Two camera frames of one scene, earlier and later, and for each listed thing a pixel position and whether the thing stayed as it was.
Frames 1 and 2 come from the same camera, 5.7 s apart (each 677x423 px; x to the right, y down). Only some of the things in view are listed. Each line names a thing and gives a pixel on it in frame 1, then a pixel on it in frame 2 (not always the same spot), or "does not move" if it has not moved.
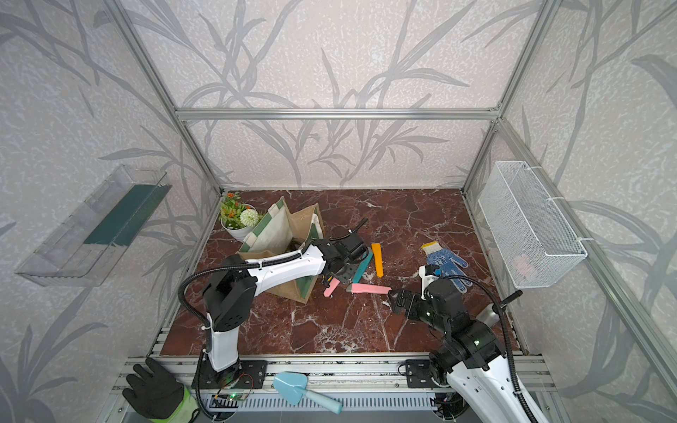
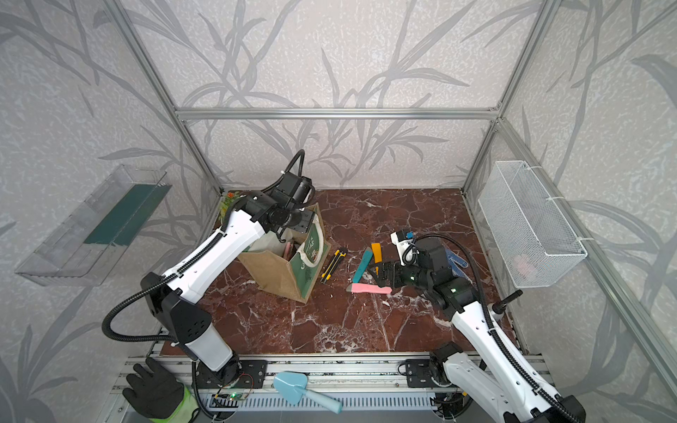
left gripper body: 345,274 to 297,219
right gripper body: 422,311 to 409,275
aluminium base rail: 349,374 does not move
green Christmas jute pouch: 278,233 does not move
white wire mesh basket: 533,238 does not move
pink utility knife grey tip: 334,284 to 287,252
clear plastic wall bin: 83,248 does not move
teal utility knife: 367,256 does not move
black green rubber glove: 159,397 does not move
